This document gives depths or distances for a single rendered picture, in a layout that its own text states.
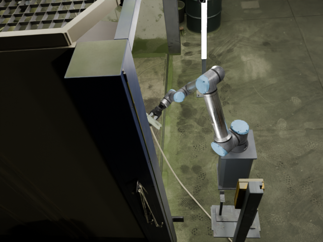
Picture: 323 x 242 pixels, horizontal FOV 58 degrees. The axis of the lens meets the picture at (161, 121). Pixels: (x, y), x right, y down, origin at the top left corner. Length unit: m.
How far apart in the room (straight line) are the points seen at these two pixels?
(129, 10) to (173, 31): 3.15
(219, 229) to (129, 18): 1.56
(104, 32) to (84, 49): 1.22
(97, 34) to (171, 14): 2.06
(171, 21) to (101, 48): 3.23
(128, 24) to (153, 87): 2.97
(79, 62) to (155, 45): 3.50
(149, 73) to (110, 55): 3.28
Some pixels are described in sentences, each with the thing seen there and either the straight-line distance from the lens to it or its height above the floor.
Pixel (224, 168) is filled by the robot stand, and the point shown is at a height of 0.44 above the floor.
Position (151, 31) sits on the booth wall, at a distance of 4.30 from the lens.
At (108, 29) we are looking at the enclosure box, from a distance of 2.26.
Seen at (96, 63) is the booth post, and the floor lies 2.29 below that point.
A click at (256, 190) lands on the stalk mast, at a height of 1.64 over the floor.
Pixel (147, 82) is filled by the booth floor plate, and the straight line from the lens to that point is 4.10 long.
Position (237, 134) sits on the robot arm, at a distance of 2.43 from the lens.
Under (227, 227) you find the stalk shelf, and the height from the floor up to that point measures 0.79.
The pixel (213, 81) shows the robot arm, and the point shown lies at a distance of 2.05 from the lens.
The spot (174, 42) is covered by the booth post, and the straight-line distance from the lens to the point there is 4.38.
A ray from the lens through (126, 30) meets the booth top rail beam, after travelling 1.05.
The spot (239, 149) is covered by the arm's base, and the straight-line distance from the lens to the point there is 2.59.
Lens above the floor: 2.86
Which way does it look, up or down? 51 degrees down
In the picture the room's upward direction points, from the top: 11 degrees counter-clockwise
